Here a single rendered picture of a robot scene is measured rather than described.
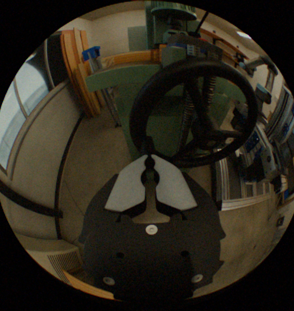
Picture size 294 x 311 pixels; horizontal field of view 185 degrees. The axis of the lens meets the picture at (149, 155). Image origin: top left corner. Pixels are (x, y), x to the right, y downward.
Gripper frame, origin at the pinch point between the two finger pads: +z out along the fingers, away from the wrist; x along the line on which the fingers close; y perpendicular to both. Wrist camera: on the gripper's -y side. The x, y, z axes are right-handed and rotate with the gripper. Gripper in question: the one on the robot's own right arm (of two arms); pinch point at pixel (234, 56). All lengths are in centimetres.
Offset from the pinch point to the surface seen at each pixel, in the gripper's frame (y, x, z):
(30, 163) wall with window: 36, -223, -83
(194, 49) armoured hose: 15, -97, -86
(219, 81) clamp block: 21, -90, -85
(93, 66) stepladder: 13, -152, 0
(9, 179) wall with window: 11, -220, -112
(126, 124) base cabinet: 41, -117, -74
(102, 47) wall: -40, -190, 175
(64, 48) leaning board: -57, -201, 39
